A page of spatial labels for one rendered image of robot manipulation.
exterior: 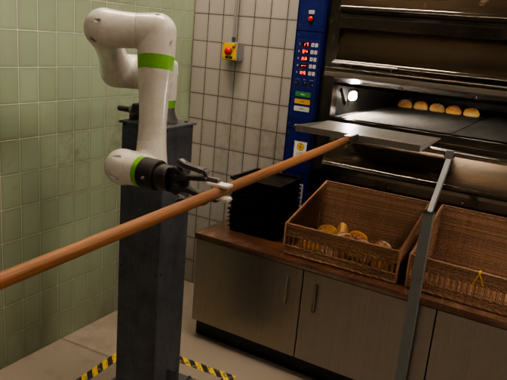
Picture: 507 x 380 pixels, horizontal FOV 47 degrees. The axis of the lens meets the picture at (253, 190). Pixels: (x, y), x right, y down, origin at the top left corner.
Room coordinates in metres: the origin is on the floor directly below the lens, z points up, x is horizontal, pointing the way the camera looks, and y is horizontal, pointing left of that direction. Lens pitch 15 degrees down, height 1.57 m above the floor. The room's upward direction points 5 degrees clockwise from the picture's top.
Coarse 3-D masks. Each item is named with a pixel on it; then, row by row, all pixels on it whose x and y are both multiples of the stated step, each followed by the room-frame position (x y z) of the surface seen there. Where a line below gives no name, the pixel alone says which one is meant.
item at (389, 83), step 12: (324, 72) 2.90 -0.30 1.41; (336, 72) 2.87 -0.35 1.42; (360, 84) 3.00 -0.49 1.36; (372, 84) 2.91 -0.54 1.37; (384, 84) 2.82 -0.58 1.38; (396, 84) 2.74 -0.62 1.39; (408, 84) 2.70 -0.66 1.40; (420, 84) 2.67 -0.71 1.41; (432, 84) 2.65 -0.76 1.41; (444, 84) 2.62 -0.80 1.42; (456, 96) 2.74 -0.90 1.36; (468, 96) 2.67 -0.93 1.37; (480, 96) 2.60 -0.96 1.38; (492, 96) 2.53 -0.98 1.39; (504, 96) 2.50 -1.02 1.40
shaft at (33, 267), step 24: (336, 144) 2.20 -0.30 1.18; (264, 168) 1.74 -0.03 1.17; (288, 168) 1.86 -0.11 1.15; (216, 192) 1.48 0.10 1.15; (144, 216) 1.24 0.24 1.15; (168, 216) 1.30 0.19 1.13; (96, 240) 1.10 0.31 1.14; (24, 264) 0.96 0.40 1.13; (48, 264) 0.99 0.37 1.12; (0, 288) 0.90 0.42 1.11
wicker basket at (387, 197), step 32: (320, 192) 2.91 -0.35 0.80; (352, 192) 2.90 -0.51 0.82; (384, 192) 2.83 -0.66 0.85; (288, 224) 2.56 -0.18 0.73; (320, 224) 2.92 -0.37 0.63; (352, 224) 2.85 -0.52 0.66; (384, 224) 2.78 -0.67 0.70; (416, 224) 2.52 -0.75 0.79; (320, 256) 2.48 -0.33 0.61; (384, 256) 2.35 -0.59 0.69
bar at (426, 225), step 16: (448, 160) 2.35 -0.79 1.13; (480, 160) 2.31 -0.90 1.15; (496, 160) 2.28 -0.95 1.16; (432, 208) 2.20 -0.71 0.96; (432, 224) 2.18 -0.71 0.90; (416, 256) 2.17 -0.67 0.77; (416, 272) 2.17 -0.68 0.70; (416, 288) 2.16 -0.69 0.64; (416, 304) 2.16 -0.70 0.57; (400, 352) 2.17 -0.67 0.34; (400, 368) 2.17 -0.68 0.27
